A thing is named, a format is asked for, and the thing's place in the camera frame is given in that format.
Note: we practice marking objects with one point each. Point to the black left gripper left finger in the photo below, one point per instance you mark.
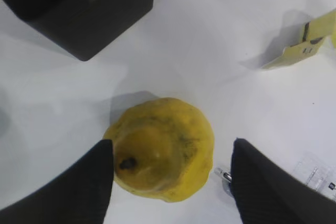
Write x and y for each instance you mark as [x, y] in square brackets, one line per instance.
[81, 194]

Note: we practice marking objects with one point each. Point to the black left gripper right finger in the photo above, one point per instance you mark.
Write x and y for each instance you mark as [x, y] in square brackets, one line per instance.
[264, 193]

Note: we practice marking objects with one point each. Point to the yellow pear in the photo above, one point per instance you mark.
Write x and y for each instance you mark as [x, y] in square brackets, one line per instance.
[162, 149]

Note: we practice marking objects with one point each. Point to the yellow waste paper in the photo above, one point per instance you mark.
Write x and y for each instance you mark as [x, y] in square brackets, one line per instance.
[313, 35]

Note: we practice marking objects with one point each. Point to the black pen middle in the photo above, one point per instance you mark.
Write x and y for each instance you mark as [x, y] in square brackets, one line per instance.
[226, 180]

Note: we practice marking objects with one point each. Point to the clear plastic ruler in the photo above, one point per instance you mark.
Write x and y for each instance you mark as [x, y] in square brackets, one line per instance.
[316, 174]

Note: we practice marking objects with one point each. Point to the black square pen holder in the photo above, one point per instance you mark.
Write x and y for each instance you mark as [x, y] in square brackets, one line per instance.
[81, 27]

